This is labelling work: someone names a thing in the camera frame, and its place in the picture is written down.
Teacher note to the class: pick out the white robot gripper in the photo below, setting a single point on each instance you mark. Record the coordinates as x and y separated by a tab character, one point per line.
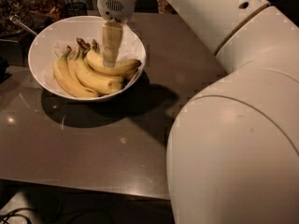
117	6

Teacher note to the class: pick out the yellow banana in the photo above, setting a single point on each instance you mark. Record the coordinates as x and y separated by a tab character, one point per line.
96	62
90	80
72	64
66	82

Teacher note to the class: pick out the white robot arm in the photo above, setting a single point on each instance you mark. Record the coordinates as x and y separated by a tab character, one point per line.
233	150

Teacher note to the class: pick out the white paper bowl liner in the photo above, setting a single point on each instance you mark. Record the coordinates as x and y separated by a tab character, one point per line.
130	45

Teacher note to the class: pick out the white round bowl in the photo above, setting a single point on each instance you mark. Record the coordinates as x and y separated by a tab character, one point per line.
65	28

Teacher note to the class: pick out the person legs khaki trousers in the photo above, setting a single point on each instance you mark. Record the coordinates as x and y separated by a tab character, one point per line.
164	7

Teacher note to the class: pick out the glass jar of snacks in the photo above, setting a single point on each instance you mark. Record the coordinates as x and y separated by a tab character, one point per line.
10	8

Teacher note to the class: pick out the metal spoon handle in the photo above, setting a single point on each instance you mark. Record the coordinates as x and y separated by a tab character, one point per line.
16	20

